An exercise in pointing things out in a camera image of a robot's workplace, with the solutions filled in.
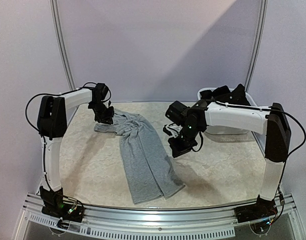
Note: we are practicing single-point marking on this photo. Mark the aluminium left corner post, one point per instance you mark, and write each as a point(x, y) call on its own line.
point(55, 11)

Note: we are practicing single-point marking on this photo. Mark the aluminium right corner post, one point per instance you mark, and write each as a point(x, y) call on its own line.
point(257, 42)

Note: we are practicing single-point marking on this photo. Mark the grey t-shirt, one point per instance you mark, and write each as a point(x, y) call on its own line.
point(149, 171)

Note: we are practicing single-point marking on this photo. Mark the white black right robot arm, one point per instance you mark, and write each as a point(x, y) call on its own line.
point(270, 121)

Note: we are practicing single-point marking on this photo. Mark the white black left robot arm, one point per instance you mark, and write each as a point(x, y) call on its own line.
point(52, 125)

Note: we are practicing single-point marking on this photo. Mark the translucent white laundry basket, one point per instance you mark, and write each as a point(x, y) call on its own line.
point(219, 130)

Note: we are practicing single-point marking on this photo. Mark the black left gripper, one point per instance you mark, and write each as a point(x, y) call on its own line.
point(108, 118)

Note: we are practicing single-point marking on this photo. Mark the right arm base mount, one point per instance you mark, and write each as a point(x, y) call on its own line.
point(261, 209)

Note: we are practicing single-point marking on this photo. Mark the black garment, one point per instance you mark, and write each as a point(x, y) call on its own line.
point(224, 95)

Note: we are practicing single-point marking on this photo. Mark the aluminium corner post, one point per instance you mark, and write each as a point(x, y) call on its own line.
point(55, 11)
point(257, 42)

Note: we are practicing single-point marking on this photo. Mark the aluminium front rail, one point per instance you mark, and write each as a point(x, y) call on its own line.
point(108, 223)

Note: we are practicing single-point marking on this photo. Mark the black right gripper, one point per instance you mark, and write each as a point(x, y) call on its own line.
point(179, 148)

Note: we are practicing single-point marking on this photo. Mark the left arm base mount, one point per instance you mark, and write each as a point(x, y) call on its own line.
point(55, 206)

